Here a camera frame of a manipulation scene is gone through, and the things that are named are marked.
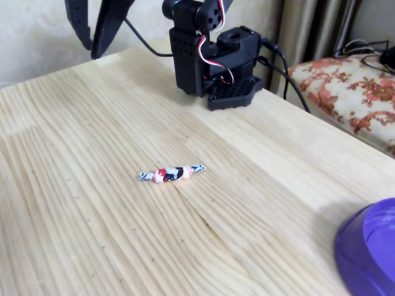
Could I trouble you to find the red white blue candy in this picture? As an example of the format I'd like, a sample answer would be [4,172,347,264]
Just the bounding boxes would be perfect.
[138,165,206,184]

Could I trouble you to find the black robot arm with base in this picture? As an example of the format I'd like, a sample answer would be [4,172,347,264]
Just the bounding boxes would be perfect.
[162,0,265,112]

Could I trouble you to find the purple plastic bowl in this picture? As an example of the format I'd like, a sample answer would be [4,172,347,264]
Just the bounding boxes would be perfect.
[335,197,395,296]

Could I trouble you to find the beige curtain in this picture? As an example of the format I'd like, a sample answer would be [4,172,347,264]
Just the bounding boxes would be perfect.
[267,0,364,99]

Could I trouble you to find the floral upholstered seat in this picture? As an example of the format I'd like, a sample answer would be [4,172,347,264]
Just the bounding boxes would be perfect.
[288,54,395,157]

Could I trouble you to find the small black object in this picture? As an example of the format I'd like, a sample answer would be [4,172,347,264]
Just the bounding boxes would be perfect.
[380,46,395,75]

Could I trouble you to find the thick black power cable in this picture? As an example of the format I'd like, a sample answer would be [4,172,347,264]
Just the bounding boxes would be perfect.
[260,36,291,101]

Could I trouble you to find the thin black data cable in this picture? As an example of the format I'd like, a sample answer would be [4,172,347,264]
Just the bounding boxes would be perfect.
[257,55,312,114]

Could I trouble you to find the tangle of dark cables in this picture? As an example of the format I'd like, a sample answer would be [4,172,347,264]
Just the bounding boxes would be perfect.
[335,38,391,67]

